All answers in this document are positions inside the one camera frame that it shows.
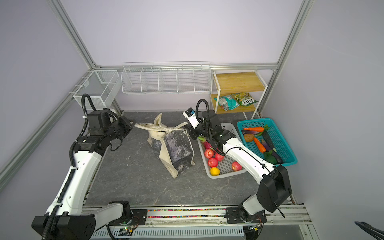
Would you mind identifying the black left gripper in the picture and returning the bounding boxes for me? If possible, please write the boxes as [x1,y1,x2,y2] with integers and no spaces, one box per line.
[104,115,136,142]

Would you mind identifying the cream canvas grocery bag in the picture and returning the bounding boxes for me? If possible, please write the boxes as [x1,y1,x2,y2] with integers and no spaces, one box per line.
[135,113,195,179]

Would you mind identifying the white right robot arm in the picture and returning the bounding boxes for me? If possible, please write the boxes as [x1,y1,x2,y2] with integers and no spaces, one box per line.
[183,108,292,223]

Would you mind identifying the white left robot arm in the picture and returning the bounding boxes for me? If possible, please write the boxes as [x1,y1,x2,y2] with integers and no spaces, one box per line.
[32,94,134,240]

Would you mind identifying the teal snack bag lower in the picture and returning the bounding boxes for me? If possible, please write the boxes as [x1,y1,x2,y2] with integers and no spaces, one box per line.
[214,95,240,111]

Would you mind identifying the green snack bag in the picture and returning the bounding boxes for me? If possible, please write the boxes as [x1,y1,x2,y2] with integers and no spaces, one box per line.
[232,93,257,107]

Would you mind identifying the red apple in basket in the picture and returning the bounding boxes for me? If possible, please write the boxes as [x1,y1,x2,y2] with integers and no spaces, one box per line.
[204,149,215,159]

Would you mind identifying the white plastic fruit basket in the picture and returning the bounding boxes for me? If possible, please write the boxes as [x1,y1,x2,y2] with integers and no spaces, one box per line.
[197,139,247,179]

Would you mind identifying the yellow lemon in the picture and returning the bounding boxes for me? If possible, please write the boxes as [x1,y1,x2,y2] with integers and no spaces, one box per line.
[210,167,220,177]

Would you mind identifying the white mesh box basket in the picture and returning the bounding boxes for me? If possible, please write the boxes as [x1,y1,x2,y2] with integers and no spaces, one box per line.
[73,70,122,110]

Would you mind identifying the two-tier wooden shelf rack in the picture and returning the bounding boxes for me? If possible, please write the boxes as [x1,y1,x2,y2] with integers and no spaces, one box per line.
[211,70,268,119]

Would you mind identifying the dark purple eggplant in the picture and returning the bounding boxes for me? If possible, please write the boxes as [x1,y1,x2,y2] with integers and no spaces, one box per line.
[262,131,284,164]

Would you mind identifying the green avocado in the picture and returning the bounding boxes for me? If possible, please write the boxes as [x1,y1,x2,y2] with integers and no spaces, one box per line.
[264,154,278,165]

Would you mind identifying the teal plastic vegetable basket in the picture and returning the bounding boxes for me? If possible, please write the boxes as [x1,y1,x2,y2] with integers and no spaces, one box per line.
[237,119,298,167]

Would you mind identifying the black tripod leg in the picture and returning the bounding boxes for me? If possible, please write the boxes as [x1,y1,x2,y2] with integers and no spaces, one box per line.
[355,221,384,240]

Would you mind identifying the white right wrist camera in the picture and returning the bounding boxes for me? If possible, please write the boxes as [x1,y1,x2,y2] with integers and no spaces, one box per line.
[183,108,200,129]

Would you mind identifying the white wire wall basket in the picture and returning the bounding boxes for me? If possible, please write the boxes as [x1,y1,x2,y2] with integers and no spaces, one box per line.
[121,62,212,94]

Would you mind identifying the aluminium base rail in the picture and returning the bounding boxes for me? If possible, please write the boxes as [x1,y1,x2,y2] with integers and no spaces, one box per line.
[80,203,319,240]

